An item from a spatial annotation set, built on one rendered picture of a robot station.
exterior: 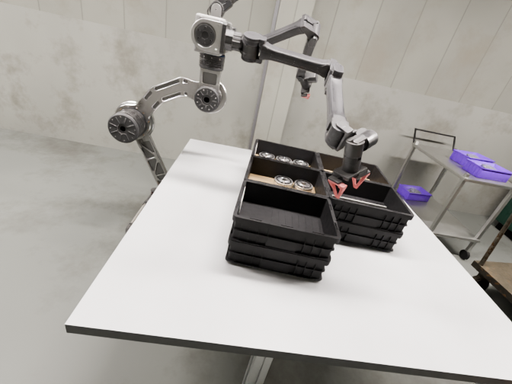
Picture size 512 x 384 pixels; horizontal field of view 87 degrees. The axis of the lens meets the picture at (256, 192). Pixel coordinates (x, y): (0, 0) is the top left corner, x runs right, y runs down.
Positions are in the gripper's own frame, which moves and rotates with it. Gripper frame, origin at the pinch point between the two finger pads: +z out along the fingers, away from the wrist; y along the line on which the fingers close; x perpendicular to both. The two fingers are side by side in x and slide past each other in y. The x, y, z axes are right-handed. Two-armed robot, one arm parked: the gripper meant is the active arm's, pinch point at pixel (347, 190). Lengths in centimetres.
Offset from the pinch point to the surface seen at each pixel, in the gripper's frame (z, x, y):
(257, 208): 19.2, 32.1, -17.8
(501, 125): 77, 38, 325
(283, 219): 21.5, 21.3, -11.7
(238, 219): 5.5, 17.1, -35.5
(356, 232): 36.9, 5.4, 20.9
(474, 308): 52, -45, 36
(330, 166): 34, 53, 55
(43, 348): 74, 67, -124
